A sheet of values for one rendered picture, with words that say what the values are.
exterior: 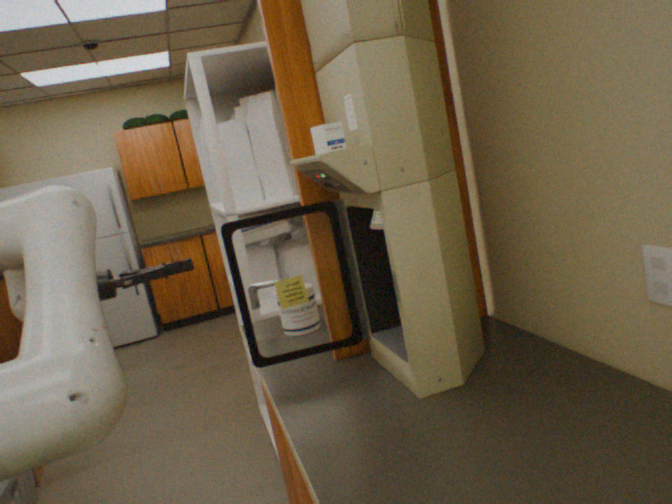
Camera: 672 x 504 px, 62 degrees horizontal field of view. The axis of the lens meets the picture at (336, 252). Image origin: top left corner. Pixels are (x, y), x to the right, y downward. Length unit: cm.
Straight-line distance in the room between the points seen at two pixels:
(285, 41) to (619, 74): 79
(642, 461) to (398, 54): 86
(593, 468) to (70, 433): 77
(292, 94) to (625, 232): 86
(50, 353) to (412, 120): 81
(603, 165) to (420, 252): 41
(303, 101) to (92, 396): 102
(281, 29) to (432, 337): 86
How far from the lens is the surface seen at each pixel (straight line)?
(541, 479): 101
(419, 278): 122
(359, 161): 115
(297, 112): 151
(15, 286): 150
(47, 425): 72
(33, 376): 73
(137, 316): 614
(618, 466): 104
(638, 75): 118
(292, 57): 153
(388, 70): 120
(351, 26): 119
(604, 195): 128
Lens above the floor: 151
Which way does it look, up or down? 10 degrees down
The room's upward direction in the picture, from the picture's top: 12 degrees counter-clockwise
